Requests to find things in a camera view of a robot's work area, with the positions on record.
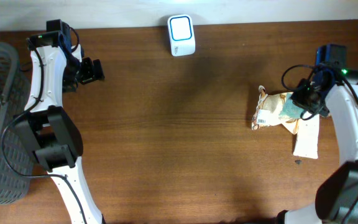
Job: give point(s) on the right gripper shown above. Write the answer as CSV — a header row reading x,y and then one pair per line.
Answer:
x,y
297,98

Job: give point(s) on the beige paper bag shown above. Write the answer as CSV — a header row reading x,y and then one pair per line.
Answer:
x,y
267,112

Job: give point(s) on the white cream tube gold cap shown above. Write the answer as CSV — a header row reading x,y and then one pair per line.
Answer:
x,y
306,144

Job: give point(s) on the white barcode scanner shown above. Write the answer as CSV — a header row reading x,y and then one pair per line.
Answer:
x,y
181,35

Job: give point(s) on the teal wet wipes pack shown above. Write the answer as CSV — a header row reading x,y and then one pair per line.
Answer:
x,y
290,110

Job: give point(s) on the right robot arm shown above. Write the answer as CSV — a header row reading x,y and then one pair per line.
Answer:
x,y
332,89

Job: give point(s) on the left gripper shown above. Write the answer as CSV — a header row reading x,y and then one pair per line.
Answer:
x,y
99,74

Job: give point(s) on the grey plastic mesh basket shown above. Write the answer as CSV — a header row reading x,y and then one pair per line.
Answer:
x,y
14,92

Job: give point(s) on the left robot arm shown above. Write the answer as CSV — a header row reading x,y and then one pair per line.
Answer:
x,y
47,133

